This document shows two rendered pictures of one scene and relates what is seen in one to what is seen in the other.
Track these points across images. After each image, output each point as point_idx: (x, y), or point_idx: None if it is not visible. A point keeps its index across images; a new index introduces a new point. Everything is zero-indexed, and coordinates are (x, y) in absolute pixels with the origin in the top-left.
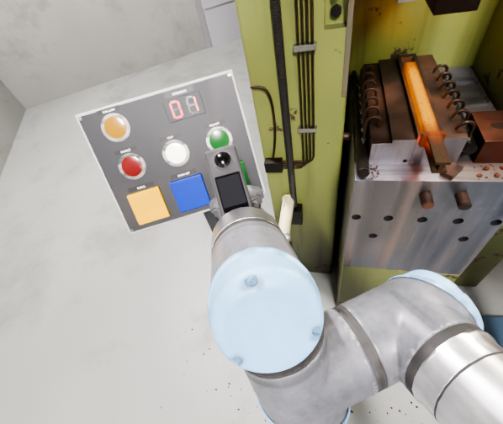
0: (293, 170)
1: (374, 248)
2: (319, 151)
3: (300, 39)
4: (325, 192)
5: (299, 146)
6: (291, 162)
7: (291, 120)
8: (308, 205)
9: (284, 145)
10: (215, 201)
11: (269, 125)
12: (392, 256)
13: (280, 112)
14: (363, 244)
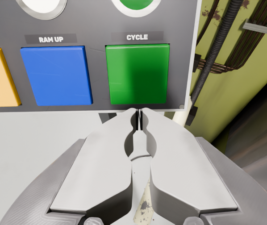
0: (207, 73)
1: None
2: (251, 61)
3: None
4: (228, 105)
5: (229, 47)
6: (210, 64)
7: (240, 7)
8: (203, 110)
9: (211, 41)
10: (39, 212)
11: (206, 7)
12: None
13: None
14: (258, 178)
